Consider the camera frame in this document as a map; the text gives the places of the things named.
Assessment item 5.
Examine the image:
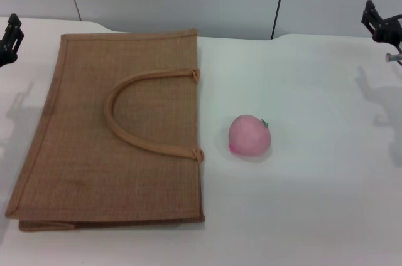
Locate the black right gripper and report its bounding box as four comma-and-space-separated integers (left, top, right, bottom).
361, 0, 402, 44

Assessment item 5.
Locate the brown jute handbag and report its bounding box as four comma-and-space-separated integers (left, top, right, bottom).
5, 28, 205, 233

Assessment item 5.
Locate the pink peach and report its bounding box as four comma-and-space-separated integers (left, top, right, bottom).
227, 114, 272, 157

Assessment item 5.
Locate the dark thin pole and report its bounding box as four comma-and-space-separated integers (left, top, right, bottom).
270, 0, 289, 40

